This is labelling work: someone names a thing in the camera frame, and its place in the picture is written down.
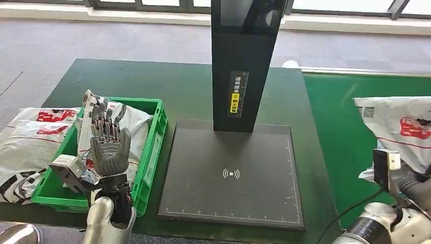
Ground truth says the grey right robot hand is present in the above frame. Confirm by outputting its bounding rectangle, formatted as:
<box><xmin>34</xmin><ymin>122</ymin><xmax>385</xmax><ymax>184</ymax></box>
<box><xmin>392</xmin><ymin>166</ymin><xmax>431</xmax><ymax>217</ymax></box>

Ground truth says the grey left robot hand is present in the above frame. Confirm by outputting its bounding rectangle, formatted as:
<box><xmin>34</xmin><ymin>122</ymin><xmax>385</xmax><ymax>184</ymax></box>
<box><xmin>89</xmin><ymin>102</ymin><xmax>133</xmax><ymax>184</ymax></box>

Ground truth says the white parcel bag red logo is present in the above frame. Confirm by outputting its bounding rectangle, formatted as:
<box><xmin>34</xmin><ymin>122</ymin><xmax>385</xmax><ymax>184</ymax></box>
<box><xmin>13</xmin><ymin>107</ymin><xmax>82</xmax><ymax>129</ymax></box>
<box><xmin>74</xmin><ymin>89</ymin><xmax>155</xmax><ymax>191</ymax></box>

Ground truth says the white parcel bag barcode label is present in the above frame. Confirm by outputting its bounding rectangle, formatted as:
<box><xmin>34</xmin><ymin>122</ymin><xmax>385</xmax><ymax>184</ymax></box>
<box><xmin>353</xmin><ymin>97</ymin><xmax>431</xmax><ymax>183</ymax></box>

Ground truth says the green plastic crate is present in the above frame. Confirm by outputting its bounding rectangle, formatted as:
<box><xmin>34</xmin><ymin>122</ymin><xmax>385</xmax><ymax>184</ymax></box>
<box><xmin>31</xmin><ymin>97</ymin><xmax>168</xmax><ymax>218</ymax></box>

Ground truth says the white parcel bag black print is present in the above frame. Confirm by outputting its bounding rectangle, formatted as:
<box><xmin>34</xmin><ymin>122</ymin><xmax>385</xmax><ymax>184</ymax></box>
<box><xmin>0</xmin><ymin>119</ymin><xmax>76</xmax><ymax>205</ymax></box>

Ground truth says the green conveyor belt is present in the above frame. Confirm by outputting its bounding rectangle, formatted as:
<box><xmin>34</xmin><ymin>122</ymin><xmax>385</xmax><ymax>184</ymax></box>
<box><xmin>300</xmin><ymin>67</ymin><xmax>431</xmax><ymax>230</ymax></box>

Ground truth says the silver rounded robot shell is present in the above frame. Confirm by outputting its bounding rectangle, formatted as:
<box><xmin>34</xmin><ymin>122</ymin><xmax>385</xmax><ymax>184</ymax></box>
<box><xmin>0</xmin><ymin>223</ymin><xmax>43</xmax><ymax>244</ymax></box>

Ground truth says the black scanner stand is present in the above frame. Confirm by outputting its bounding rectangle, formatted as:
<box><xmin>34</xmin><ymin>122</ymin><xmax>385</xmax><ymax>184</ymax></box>
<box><xmin>158</xmin><ymin>0</ymin><xmax>306</xmax><ymax>231</ymax></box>

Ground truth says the yellow black label sticker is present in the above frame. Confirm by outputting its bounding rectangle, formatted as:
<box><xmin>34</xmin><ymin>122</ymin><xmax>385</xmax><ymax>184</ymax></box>
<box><xmin>228</xmin><ymin>71</ymin><xmax>250</xmax><ymax>118</ymax></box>

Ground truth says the white window sill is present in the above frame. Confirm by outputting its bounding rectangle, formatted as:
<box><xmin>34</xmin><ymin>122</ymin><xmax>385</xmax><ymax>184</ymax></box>
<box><xmin>0</xmin><ymin>3</ymin><xmax>431</xmax><ymax>37</ymax></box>

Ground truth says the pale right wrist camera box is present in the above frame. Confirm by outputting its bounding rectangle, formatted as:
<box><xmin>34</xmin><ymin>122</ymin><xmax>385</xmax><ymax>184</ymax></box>
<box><xmin>373</xmin><ymin>149</ymin><xmax>402</xmax><ymax>193</ymax></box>

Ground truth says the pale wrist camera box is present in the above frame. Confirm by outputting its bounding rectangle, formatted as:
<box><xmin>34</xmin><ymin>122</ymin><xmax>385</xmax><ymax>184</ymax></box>
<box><xmin>49</xmin><ymin>154</ymin><xmax>102</xmax><ymax>194</ymax></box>
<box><xmin>373</xmin><ymin>149</ymin><xmax>402</xmax><ymax>193</ymax></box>

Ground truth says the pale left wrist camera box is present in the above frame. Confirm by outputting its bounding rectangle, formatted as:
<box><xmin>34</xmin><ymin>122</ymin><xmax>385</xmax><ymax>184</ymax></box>
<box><xmin>49</xmin><ymin>154</ymin><xmax>102</xmax><ymax>194</ymax></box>

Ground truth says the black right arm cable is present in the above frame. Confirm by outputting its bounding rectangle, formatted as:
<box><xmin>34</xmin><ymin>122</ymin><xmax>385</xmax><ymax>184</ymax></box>
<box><xmin>316</xmin><ymin>188</ymin><xmax>385</xmax><ymax>244</ymax></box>

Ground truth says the dark window frame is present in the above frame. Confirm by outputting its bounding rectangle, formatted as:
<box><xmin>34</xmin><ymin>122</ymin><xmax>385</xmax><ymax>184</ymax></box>
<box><xmin>0</xmin><ymin>0</ymin><xmax>431</xmax><ymax>21</ymax></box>

